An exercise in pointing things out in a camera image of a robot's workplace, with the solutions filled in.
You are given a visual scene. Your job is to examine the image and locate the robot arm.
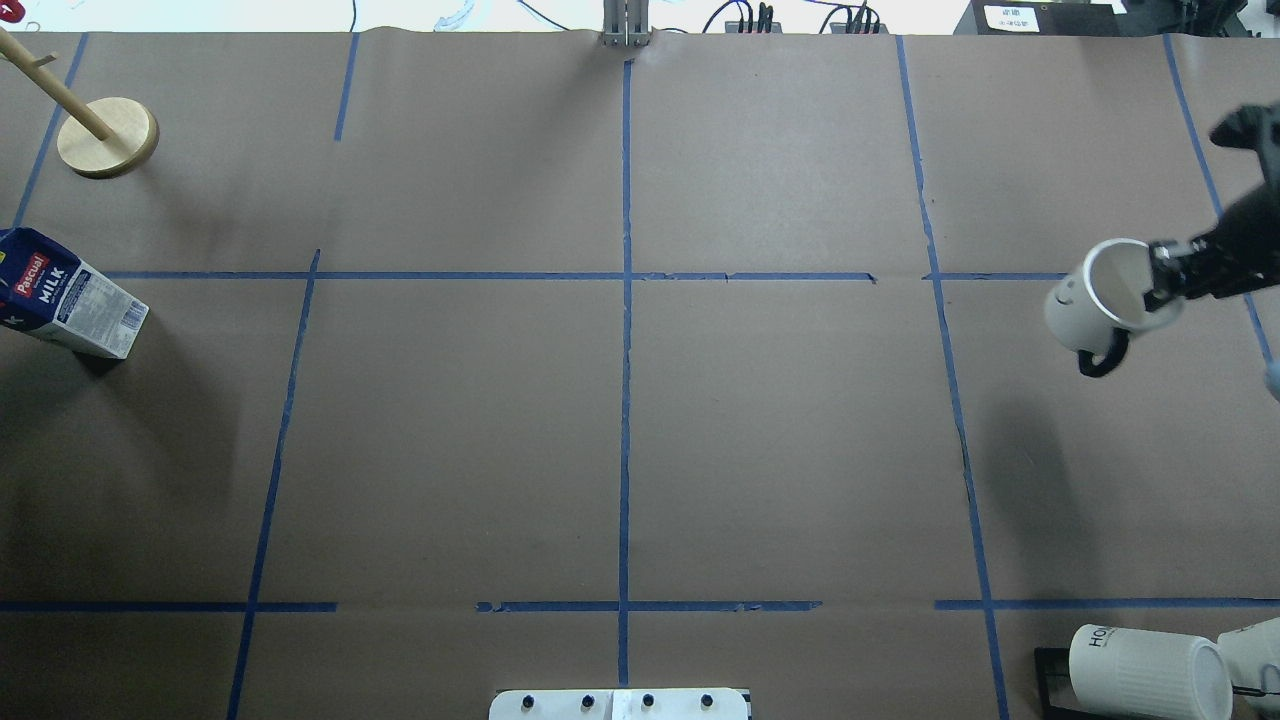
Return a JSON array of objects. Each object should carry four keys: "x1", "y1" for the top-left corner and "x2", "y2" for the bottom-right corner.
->
[{"x1": 1143, "y1": 104, "x2": 1279, "y2": 313}]

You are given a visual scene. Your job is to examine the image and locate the black power connector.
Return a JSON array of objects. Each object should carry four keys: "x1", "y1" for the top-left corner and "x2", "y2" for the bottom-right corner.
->
[
  {"x1": 703, "y1": 1, "x2": 782, "y2": 35},
  {"x1": 819, "y1": 3, "x2": 888, "y2": 35}
]

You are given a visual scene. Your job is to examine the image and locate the blue white milk carton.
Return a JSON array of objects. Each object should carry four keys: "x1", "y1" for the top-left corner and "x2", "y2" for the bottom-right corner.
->
[{"x1": 1, "y1": 227, "x2": 148, "y2": 361}]

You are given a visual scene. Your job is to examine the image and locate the black power connector left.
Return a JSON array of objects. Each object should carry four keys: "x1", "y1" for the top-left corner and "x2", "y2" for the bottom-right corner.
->
[{"x1": 703, "y1": 1, "x2": 782, "y2": 35}]

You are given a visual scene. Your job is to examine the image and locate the white bracket with bolts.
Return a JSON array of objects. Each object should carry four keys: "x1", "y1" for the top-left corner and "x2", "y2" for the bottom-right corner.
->
[{"x1": 488, "y1": 687, "x2": 753, "y2": 719}]

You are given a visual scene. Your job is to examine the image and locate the white mug black handle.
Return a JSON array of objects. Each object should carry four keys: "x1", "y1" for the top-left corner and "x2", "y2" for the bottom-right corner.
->
[{"x1": 1043, "y1": 238, "x2": 1187, "y2": 378}]

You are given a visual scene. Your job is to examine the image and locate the metal post mount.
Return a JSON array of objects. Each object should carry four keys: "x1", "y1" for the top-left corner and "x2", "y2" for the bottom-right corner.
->
[{"x1": 600, "y1": 0, "x2": 652, "y2": 47}]

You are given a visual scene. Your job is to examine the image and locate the black box with label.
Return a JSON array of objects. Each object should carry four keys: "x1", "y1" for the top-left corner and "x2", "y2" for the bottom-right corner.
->
[{"x1": 952, "y1": 1, "x2": 1190, "y2": 37}]

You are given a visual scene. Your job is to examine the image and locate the white cup at edge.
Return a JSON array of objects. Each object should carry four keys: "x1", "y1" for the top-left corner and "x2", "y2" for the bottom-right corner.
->
[{"x1": 1217, "y1": 618, "x2": 1279, "y2": 719}]

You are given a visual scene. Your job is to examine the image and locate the red object at corner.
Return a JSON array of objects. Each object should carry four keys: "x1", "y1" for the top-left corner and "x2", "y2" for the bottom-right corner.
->
[{"x1": 0, "y1": 0, "x2": 27, "y2": 24}]

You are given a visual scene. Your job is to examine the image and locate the black tray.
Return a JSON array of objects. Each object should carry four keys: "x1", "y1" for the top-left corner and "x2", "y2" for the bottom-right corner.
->
[{"x1": 1033, "y1": 647, "x2": 1094, "y2": 719}]

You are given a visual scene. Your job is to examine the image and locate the white ribbed cup lying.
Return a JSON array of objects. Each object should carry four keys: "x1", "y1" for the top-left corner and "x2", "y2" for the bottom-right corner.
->
[{"x1": 1068, "y1": 624, "x2": 1234, "y2": 719}]

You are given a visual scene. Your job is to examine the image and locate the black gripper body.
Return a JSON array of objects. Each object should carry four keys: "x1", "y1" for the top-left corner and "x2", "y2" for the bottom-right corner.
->
[{"x1": 1178, "y1": 192, "x2": 1279, "y2": 300}]

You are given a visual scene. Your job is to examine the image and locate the wooden mug tree stand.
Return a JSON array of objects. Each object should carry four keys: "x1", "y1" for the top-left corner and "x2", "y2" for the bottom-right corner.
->
[{"x1": 1, "y1": 29, "x2": 160, "y2": 179}]

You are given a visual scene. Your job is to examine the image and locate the black power connector right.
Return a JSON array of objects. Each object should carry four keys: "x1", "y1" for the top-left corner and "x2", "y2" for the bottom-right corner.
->
[{"x1": 819, "y1": 3, "x2": 888, "y2": 35}]

